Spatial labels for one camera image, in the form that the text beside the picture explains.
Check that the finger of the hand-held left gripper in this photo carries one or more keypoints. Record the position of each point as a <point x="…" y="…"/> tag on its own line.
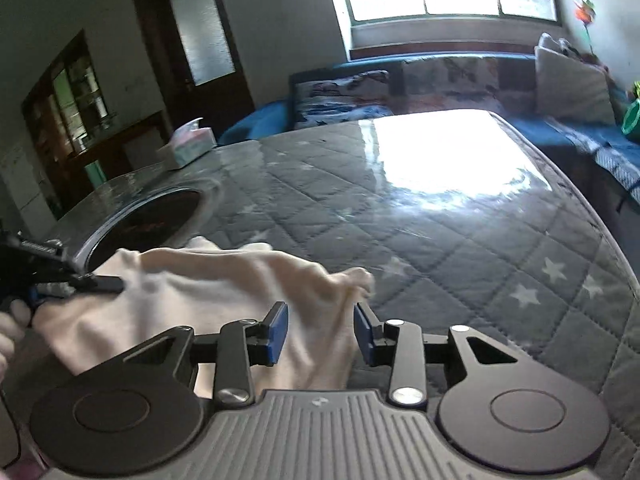
<point x="102" y="284"/>
<point x="42" y="294"/>

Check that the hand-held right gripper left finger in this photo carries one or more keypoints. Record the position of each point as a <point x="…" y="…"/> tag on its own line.
<point x="278" y="332"/>

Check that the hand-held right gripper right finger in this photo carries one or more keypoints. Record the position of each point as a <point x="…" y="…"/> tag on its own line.
<point x="364" y="332"/>

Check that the beige garment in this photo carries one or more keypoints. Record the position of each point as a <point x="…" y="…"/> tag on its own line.
<point x="200" y="300"/>

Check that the person's left hand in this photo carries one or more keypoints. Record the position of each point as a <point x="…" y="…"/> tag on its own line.
<point x="12" y="327"/>

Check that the round black table hob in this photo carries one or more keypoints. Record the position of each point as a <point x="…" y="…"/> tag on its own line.
<point x="155" y="220"/>

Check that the grey quilted star table cover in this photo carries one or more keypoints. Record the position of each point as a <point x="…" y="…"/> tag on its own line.
<point x="450" y="270"/>

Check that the teal cup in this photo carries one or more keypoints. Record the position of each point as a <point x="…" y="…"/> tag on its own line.
<point x="95" y="172"/>

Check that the dark wooden cabinet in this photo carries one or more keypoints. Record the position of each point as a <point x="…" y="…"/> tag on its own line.
<point x="65" y="125"/>

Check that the tissue box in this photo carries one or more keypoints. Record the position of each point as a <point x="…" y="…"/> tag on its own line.
<point x="187" y="147"/>

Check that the blue sofa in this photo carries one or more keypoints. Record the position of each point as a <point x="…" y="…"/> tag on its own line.
<point x="260" y="120"/>

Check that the patterned sofa cushion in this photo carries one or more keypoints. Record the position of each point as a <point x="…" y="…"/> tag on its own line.
<point x="340" y="102"/>
<point x="450" y="87"/>

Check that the dark wooden door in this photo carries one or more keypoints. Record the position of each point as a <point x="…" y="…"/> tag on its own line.
<point x="160" y="60"/>

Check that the white sofa cushion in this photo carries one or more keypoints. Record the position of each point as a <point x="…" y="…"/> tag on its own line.
<point x="572" y="85"/>

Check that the green toy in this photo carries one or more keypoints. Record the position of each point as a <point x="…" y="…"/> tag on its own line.
<point x="632" y="120"/>

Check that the colourful pinwheel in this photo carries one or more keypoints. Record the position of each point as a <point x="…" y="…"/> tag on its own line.
<point x="585" y="12"/>

